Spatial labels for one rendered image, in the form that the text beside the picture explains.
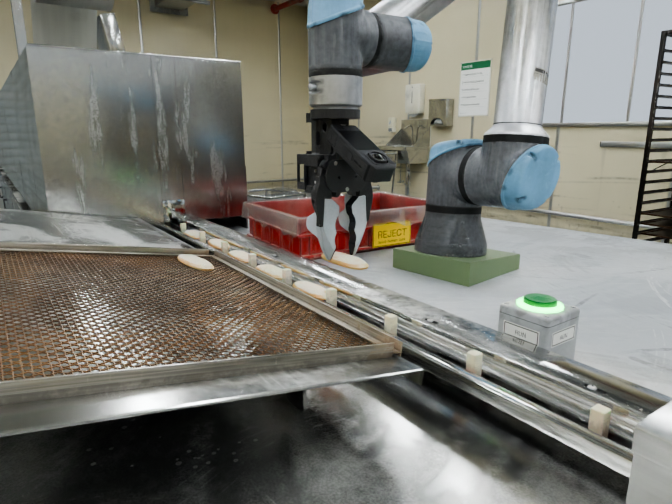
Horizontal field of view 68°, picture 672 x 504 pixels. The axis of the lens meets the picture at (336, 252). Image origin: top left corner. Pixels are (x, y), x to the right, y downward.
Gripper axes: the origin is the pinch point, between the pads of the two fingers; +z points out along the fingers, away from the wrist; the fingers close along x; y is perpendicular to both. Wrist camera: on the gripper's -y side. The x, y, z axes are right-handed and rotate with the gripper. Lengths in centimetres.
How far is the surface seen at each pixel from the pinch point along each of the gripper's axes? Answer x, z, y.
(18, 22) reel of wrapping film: 27, -54, 152
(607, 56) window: -437, -86, 197
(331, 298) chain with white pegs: 0.4, 8.1, 2.6
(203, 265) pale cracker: 16.1, 3.2, 14.9
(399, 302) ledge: -6.0, 7.7, -5.9
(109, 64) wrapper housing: 14, -33, 80
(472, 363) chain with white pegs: 0.4, 8.0, -25.1
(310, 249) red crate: -16.4, 8.9, 35.9
